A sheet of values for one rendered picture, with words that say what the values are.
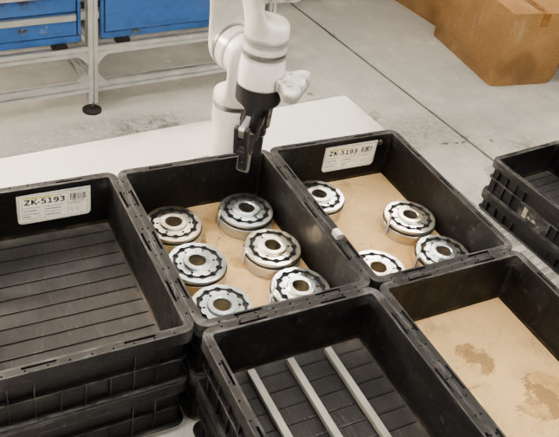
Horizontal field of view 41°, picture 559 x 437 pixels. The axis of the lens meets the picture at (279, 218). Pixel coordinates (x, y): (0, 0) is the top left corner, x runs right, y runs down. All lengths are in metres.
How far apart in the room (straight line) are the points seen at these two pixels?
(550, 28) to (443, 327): 2.99
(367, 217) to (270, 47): 0.48
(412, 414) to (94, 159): 0.97
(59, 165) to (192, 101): 1.73
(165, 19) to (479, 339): 2.27
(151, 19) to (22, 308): 2.14
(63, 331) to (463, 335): 0.65
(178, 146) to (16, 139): 1.39
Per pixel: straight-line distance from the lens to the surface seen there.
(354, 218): 1.50
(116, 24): 3.20
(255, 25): 1.16
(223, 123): 1.57
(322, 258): 1.31
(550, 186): 2.48
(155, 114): 3.34
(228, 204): 1.43
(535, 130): 3.86
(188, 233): 1.35
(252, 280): 1.32
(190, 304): 1.12
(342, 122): 2.06
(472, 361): 1.30
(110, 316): 1.24
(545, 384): 1.32
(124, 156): 1.81
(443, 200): 1.50
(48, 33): 3.12
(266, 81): 1.20
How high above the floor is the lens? 1.72
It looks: 38 degrees down
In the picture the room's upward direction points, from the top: 10 degrees clockwise
